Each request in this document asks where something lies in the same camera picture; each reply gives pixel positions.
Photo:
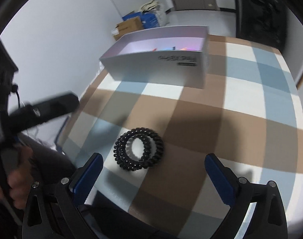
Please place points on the plaid checkered table cloth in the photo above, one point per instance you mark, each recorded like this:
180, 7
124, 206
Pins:
249, 114

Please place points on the brown cardboard box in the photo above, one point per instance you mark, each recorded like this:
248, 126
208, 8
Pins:
125, 27

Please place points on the grey cardboard box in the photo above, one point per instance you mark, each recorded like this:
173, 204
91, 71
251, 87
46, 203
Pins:
171, 55

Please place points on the black large bag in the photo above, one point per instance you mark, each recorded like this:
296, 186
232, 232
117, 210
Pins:
262, 21

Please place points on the blue cardboard box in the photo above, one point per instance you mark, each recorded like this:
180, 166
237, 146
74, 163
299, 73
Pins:
149, 20

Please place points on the beige tote bag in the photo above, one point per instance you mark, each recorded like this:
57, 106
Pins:
156, 8

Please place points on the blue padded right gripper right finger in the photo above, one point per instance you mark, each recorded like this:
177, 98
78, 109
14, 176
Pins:
232, 192

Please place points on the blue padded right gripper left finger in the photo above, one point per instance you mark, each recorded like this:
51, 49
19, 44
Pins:
73, 193

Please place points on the person's left hand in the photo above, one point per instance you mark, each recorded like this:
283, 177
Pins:
20, 179

